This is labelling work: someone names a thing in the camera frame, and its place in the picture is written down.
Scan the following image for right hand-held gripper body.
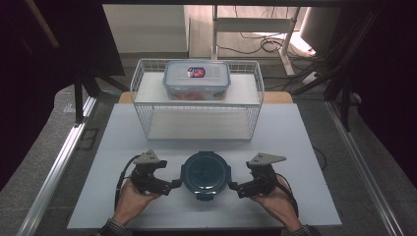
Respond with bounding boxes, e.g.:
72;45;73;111
236;152;287;199

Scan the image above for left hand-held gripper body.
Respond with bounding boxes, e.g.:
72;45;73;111
131;149;173;197

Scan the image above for round dark lidded container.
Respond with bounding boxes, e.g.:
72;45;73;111
180;150;233;202

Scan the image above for white wire shelf rack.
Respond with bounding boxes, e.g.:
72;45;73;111
130;58;266;142

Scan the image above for clear rectangular lidded container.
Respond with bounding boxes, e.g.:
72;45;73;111
162;60;231;101

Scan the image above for person's left hand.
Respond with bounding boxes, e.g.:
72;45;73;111
112;177;162;227

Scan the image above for person's right hand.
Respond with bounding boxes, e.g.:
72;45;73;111
250;174;305;233

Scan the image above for black metal stand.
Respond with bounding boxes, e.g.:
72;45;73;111
73;65;130;126
288;9;382;133

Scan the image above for white cabinet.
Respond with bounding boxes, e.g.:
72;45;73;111
101;4;191;55

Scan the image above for white metal stand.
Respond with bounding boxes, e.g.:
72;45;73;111
210;4;301;77

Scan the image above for dark curtain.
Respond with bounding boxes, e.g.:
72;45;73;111
328;0;417;182
0;0;126;192

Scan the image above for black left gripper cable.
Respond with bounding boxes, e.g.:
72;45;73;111
114;154;142;210

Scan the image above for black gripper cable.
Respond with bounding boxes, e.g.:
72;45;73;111
275;172;300;219
114;154;142;210

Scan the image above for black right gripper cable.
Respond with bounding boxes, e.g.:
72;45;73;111
275;172;300;219

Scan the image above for thin black cable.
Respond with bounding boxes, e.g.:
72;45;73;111
311;145;328;172

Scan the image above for aluminium rail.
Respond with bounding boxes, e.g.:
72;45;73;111
324;99;399;236
16;96;98;236

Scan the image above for black floor cables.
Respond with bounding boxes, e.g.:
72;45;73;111
216;5;318;57

